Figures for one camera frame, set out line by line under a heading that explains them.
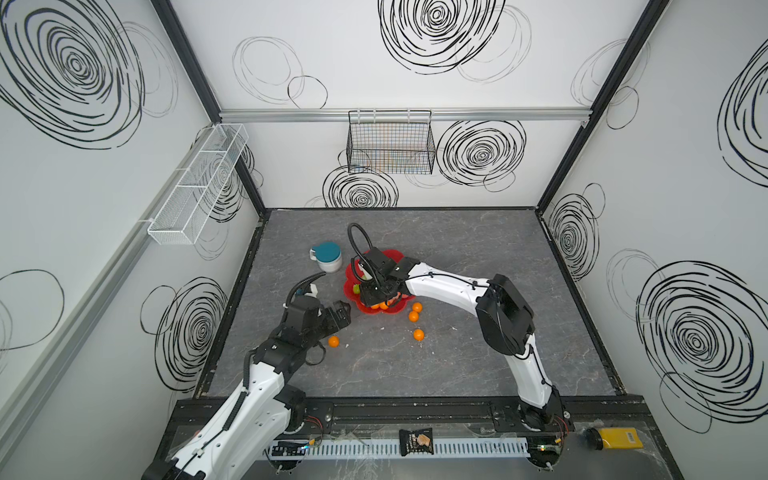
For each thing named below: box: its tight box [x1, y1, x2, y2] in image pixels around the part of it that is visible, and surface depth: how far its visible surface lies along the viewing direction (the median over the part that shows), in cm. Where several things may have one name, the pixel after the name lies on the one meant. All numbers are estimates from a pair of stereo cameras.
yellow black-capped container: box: [585, 427, 643, 450], surface depth 69 cm
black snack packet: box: [399, 427, 434, 456], surface depth 71 cm
